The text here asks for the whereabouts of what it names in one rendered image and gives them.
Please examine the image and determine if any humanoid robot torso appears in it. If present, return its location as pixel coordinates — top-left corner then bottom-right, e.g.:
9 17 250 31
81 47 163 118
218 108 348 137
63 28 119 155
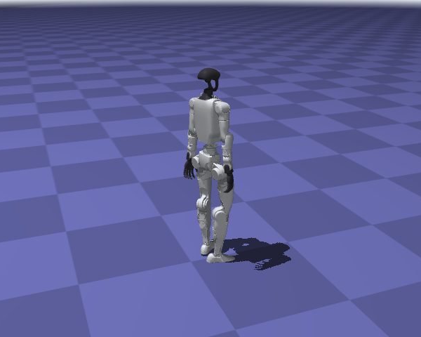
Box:
194 93 223 172

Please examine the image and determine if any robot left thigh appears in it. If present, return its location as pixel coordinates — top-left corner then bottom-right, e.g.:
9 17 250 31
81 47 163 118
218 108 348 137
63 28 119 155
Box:
192 155 212 211

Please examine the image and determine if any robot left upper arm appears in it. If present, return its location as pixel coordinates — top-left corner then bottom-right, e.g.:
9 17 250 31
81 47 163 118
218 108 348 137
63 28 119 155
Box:
189 98 196 135

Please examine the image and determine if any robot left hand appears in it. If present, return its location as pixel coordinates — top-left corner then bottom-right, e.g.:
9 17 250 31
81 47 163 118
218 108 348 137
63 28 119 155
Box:
184 152 198 179

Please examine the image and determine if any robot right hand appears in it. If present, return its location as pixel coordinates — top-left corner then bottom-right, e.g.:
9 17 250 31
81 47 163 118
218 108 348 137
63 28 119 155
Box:
224 165 234 193

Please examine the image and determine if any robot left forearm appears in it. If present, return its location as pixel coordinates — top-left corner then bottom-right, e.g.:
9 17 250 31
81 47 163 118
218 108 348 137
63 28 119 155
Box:
187 130 198 159

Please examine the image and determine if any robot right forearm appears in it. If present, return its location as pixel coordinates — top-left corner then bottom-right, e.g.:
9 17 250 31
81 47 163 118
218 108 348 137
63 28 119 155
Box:
222 133 234 170

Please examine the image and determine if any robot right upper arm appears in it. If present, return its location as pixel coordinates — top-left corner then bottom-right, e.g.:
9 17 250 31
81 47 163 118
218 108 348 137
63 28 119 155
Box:
215 101 233 143

